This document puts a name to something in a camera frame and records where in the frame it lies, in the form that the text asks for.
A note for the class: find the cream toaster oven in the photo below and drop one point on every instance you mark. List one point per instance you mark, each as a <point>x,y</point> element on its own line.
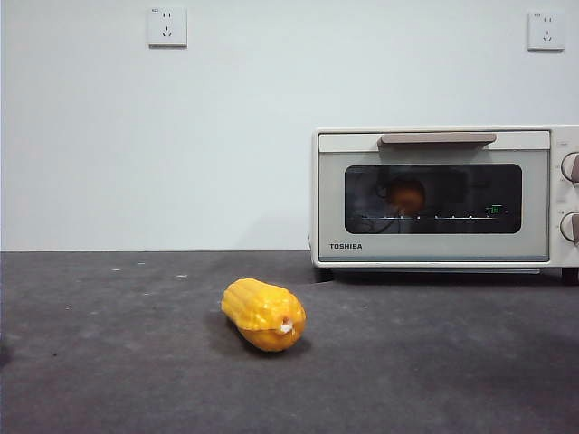
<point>563,199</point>

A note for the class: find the yellow corn cob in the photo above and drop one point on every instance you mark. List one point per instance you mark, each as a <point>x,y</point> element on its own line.
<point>262,312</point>

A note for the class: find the brown potato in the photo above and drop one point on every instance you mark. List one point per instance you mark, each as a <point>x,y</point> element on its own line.
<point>409,194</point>

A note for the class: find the round oven knob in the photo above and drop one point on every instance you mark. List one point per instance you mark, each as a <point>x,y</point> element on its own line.
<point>570,226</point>
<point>571,167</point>

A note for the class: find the white wall socket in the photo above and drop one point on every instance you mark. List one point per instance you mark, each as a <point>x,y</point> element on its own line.
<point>167,26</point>
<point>546,31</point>

